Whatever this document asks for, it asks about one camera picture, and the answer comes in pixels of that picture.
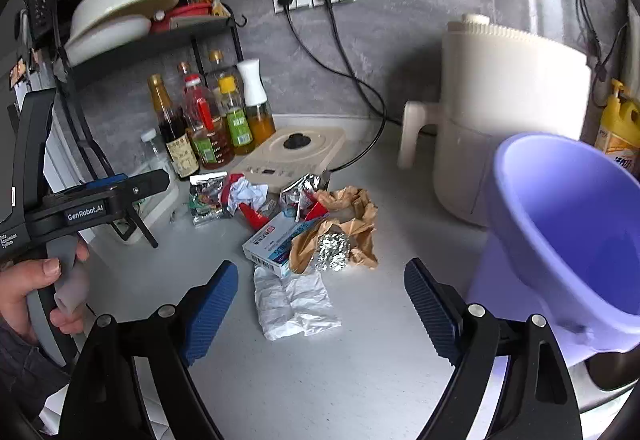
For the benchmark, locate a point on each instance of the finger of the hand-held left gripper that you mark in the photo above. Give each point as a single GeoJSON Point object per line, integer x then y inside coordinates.
{"type": "Point", "coordinates": [150, 182]}
{"type": "Point", "coordinates": [107, 180]}

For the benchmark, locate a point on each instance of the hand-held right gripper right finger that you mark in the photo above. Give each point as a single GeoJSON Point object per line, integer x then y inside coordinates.
{"type": "Point", "coordinates": [430, 310]}

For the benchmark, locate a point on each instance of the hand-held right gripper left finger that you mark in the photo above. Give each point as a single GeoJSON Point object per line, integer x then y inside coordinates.
{"type": "Point", "coordinates": [212, 310]}

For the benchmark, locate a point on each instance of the colourful foil snack packet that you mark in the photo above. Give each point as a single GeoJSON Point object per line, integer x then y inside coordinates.
{"type": "Point", "coordinates": [207, 197]}

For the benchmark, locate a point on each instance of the white paper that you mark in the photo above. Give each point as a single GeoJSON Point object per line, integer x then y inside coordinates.
{"type": "Point", "coordinates": [295, 305]}

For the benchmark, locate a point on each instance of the blue white cardboard box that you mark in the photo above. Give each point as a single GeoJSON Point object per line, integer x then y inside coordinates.
{"type": "Point", "coordinates": [270, 245]}

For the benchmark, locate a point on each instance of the white red wrapper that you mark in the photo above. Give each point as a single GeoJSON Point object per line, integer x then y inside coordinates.
{"type": "Point", "coordinates": [250, 192]}

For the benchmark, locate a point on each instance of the aluminium foil ball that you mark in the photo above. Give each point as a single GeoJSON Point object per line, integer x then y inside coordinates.
{"type": "Point", "coordinates": [332, 250]}

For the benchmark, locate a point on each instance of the red white small packet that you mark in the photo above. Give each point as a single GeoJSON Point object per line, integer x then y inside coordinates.
{"type": "Point", "coordinates": [315, 210]}

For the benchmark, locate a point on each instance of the silver foil wrapper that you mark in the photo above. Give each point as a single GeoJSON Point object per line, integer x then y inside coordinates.
{"type": "Point", "coordinates": [305, 185]}

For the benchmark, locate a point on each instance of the purple plastic bucket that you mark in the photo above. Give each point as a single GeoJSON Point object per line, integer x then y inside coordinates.
{"type": "Point", "coordinates": [550, 200]}

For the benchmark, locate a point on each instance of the person's left forearm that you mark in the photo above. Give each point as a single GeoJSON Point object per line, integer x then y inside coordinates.
{"type": "Point", "coordinates": [25, 375]}

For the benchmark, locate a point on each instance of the person's left hand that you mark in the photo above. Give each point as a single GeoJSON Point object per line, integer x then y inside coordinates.
{"type": "Point", "coordinates": [20, 285]}

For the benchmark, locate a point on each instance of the small clear jar white lid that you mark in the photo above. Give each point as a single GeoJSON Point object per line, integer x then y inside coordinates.
{"type": "Point", "coordinates": [152, 147]}

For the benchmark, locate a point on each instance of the dark soy sauce bottle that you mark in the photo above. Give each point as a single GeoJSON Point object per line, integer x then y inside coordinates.
{"type": "Point", "coordinates": [175, 140]}

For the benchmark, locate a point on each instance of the red label oil bottle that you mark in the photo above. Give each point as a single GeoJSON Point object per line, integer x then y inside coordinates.
{"type": "Point", "coordinates": [205, 120]}

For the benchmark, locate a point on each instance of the red folded wrapper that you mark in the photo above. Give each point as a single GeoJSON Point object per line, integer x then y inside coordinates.
{"type": "Point", "coordinates": [255, 215]}

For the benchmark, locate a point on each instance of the yellow cap green label bottle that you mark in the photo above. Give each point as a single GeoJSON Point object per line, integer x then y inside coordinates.
{"type": "Point", "coordinates": [237, 125]}

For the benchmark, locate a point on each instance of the white top oil sprayer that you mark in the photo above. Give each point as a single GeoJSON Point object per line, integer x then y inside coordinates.
{"type": "Point", "coordinates": [260, 120]}

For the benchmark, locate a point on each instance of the gold cap clear bottle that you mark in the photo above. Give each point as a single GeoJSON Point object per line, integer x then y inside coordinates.
{"type": "Point", "coordinates": [216, 65]}

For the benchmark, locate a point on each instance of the long brown crumpled paper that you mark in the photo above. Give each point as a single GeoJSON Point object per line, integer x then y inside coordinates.
{"type": "Point", "coordinates": [350, 197]}

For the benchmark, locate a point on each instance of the black kitchen rack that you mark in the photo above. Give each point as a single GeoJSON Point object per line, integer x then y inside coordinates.
{"type": "Point", "coordinates": [150, 40]}

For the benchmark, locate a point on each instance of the beige induction cooker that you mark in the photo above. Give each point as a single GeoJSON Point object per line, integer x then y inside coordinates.
{"type": "Point", "coordinates": [310, 155]}

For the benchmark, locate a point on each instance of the red plastic container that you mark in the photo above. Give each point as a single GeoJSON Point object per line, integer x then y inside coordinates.
{"type": "Point", "coordinates": [185, 12]}

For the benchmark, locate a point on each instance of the cream air fryer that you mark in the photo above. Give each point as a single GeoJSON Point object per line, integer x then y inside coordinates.
{"type": "Point", "coordinates": [500, 95]}

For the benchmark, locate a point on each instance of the yellow detergent bottle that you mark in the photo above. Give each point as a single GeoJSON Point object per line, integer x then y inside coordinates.
{"type": "Point", "coordinates": [620, 130]}

